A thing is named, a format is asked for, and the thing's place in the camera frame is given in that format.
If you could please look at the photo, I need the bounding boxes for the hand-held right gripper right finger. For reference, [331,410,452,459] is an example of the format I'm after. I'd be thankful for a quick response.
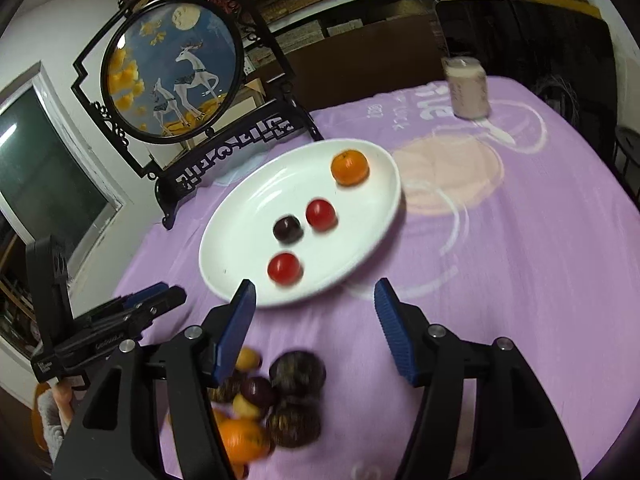
[374,277,583,480]

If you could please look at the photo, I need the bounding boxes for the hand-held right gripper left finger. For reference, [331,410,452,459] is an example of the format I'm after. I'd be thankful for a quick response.
[50,279,258,480]

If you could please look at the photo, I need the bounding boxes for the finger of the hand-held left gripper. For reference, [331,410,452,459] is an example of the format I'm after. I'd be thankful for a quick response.
[57,287,188,368]
[75,282,171,329]

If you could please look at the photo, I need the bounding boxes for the dark mangosteen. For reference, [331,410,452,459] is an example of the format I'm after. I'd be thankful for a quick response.
[209,375,245,406]
[266,401,322,450]
[269,351,327,398]

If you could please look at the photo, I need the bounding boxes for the white oval plate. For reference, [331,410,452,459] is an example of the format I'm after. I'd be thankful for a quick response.
[198,139,402,309]

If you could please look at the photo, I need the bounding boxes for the red cherry tomato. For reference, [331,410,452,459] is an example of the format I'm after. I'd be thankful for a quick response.
[305,199,337,231]
[267,253,304,286]

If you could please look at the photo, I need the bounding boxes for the purple printed blanket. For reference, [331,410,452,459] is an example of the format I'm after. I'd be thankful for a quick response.
[112,75,636,480]

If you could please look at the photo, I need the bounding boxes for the white framed window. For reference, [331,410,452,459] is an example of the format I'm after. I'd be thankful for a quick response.
[0,62,126,281]

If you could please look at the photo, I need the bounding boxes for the tangerine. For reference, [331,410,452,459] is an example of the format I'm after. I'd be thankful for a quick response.
[331,150,371,187]

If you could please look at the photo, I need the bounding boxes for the round deer picture black stand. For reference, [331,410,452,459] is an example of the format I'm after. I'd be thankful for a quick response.
[71,0,326,231]

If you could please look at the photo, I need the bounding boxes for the brown cardboard panel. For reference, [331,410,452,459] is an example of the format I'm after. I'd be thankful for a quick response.
[280,15,446,111]

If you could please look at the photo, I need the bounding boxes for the black stool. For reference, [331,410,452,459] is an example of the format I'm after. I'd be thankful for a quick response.
[612,125,640,186]

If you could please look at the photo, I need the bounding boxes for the dark cabinet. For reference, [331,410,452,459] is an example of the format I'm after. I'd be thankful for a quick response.
[435,0,618,111]

